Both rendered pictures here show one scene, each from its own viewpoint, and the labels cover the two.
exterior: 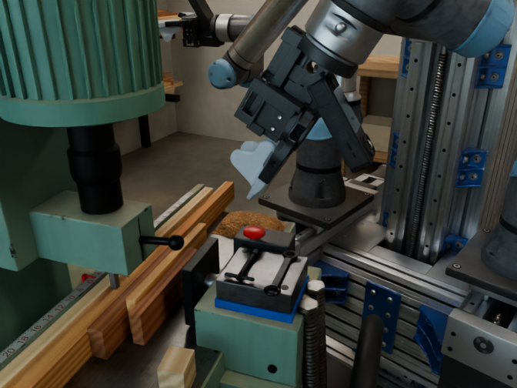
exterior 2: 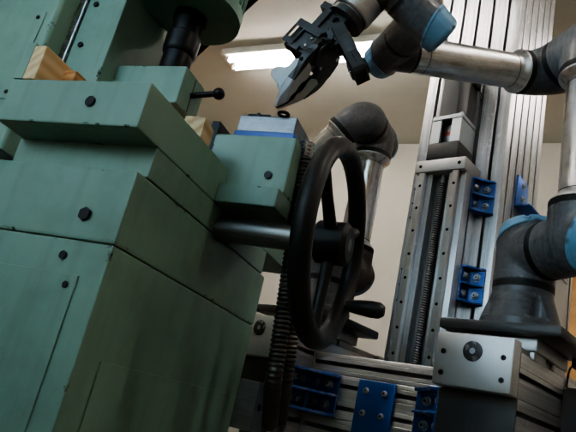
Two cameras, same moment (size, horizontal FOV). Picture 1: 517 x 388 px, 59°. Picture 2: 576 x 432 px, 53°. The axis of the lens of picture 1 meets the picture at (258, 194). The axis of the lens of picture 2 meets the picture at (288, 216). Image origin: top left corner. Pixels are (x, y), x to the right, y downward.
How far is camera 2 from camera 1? 0.83 m
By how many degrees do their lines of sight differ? 43
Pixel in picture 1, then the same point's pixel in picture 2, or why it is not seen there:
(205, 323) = (222, 144)
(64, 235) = (138, 77)
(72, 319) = not seen: hidden behind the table
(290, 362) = (285, 167)
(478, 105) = (474, 231)
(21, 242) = (105, 75)
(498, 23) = (446, 18)
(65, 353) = not seen: hidden behind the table
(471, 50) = (432, 34)
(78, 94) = not seen: outside the picture
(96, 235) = (165, 74)
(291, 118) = (318, 38)
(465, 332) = (455, 344)
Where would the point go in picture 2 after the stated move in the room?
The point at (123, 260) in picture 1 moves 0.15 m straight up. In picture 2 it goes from (177, 89) to (202, 13)
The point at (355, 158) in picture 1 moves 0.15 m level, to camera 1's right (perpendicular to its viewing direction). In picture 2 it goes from (356, 62) to (445, 80)
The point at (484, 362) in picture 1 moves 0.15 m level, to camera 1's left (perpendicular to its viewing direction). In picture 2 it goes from (475, 374) to (385, 353)
